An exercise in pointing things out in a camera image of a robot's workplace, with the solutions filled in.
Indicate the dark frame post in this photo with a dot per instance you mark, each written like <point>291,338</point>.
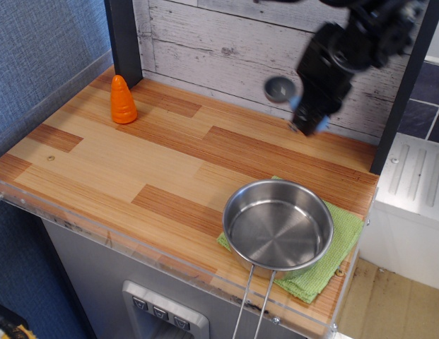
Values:
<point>419,51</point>
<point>124,40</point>

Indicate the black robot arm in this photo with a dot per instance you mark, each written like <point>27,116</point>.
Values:
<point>376,31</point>

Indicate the clear acrylic table edge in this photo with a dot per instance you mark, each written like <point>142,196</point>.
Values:
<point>98,260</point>

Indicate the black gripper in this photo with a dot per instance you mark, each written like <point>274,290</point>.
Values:
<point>325,69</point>

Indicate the stainless steel pot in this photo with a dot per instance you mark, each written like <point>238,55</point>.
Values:
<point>276,229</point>

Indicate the dark right frame post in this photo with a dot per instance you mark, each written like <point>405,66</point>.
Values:
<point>419,51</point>

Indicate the green cloth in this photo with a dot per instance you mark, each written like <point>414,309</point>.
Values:
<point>306,287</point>

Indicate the orange toy carrot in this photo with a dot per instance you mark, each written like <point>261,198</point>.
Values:
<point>122,105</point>

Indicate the white ribbed side unit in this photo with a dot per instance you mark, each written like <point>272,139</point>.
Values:
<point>402,231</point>

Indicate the dark left frame post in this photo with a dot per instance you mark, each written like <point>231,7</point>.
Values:
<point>124,40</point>

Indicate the grey control panel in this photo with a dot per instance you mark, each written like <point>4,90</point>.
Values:
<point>153,315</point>

